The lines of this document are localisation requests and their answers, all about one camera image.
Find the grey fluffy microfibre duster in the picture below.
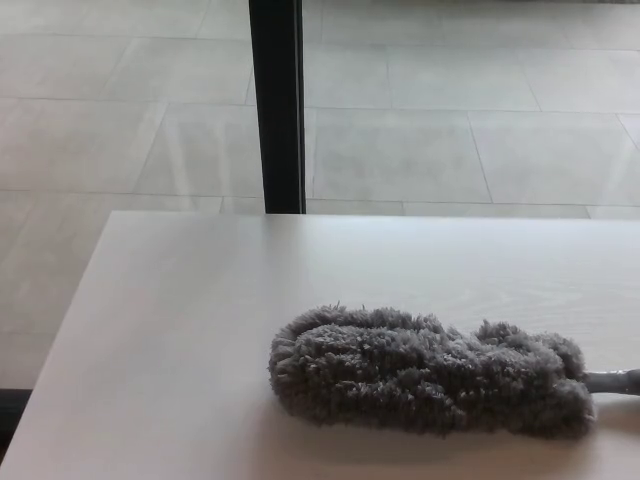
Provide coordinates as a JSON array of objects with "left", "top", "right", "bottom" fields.
[{"left": 267, "top": 301, "right": 640, "bottom": 440}]

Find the black window frame post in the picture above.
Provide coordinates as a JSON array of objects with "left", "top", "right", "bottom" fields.
[{"left": 248, "top": 0, "right": 307, "bottom": 215}]

